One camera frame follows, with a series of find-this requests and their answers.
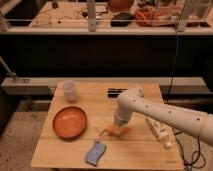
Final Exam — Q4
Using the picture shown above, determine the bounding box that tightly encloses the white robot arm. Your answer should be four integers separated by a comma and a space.
114, 87, 213, 147

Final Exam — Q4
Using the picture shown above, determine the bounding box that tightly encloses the black rectangular box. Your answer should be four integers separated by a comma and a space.
107, 88, 123, 98

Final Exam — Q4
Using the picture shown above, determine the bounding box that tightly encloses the white plastic bottle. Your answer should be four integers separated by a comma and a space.
146, 117, 172, 149

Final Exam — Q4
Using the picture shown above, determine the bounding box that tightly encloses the orange plate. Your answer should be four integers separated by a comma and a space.
52, 106, 87, 139

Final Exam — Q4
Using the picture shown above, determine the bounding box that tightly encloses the white plastic cup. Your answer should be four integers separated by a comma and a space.
61, 80, 77, 101

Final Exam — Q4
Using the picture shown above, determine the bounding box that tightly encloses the black bag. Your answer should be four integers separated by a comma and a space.
110, 12, 133, 27

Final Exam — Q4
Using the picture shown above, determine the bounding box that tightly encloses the wooden background table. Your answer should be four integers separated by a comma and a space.
29, 1, 141, 28

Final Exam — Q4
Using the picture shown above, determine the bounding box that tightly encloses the black cable on floor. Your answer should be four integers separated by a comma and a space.
173, 129, 206, 171

